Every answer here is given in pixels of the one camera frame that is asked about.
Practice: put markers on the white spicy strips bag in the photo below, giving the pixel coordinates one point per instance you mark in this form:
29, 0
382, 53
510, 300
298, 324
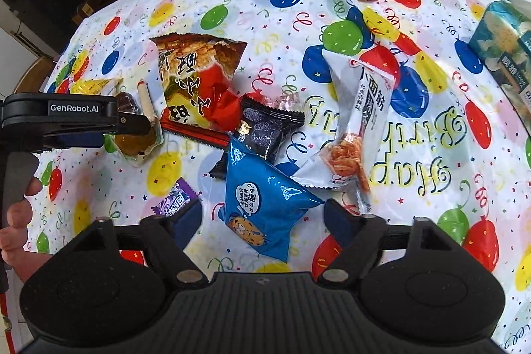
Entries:
364, 93

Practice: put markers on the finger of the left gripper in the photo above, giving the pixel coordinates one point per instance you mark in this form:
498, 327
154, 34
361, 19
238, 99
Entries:
132, 124

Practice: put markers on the wooden chair left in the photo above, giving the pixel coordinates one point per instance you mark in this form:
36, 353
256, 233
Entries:
35, 76

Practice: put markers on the yellow m&m's bag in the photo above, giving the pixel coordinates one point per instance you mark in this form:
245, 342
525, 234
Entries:
102, 87

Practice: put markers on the purple candy wrapper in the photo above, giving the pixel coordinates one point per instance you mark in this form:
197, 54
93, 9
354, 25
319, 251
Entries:
179, 195

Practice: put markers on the teal tissue pack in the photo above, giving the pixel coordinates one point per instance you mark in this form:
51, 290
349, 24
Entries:
502, 41

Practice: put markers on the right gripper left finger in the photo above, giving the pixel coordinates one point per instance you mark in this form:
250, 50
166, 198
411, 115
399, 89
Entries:
165, 239

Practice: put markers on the beige wafer stick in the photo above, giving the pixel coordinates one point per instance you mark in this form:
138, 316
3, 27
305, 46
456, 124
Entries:
146, 102

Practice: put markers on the balloon birthday tablecloth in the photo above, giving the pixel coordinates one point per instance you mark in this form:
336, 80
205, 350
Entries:
453, 148

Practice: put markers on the person's left hand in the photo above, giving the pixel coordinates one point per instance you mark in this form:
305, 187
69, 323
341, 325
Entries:
15, 235

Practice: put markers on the brown wrapped cake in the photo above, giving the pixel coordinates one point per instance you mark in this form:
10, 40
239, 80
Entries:
134, 148

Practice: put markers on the red brown snack bag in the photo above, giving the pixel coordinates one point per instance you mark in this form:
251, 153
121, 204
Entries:
196, 73

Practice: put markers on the black candy packet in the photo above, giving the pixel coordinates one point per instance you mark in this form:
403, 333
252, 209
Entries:
263, 128

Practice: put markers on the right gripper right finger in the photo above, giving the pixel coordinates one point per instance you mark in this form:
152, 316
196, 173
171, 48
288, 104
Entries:
359, 238

